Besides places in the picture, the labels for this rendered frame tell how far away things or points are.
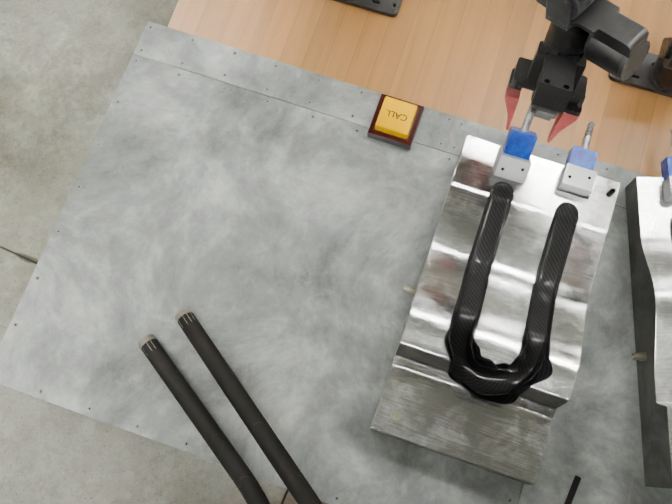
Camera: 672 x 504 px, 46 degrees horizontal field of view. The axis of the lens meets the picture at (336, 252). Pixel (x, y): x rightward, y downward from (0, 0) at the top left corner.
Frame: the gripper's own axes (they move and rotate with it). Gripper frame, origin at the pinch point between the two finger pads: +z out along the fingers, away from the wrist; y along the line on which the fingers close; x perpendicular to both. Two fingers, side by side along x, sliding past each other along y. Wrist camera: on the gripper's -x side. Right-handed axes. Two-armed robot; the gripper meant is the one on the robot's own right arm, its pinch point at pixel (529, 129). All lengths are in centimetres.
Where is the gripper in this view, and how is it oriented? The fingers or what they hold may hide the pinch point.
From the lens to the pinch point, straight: 121.8
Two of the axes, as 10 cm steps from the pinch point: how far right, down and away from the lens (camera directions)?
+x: 2.9, -6.6, 6.9
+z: -1.5, 6.8, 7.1
